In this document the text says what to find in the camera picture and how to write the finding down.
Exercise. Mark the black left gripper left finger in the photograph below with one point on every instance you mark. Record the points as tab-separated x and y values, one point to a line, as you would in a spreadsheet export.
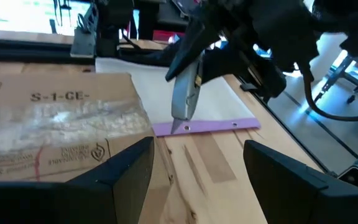
89	202

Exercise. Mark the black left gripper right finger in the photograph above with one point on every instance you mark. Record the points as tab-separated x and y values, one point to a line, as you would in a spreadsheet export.
297	202

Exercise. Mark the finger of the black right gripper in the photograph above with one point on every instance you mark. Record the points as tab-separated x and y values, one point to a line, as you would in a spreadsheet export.
219	65
191	46

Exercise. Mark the white mesh pouch purple trim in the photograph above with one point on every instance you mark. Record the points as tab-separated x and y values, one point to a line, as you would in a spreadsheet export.
222	102

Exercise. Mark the grey utility knife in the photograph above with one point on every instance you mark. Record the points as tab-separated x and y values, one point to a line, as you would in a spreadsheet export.
185	96

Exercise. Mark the brown Sephora cardboard box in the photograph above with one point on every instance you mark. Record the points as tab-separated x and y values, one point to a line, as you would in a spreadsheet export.
57	124

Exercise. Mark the grey metal mounting plate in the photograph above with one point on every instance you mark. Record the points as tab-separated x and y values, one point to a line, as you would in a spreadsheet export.
84	40

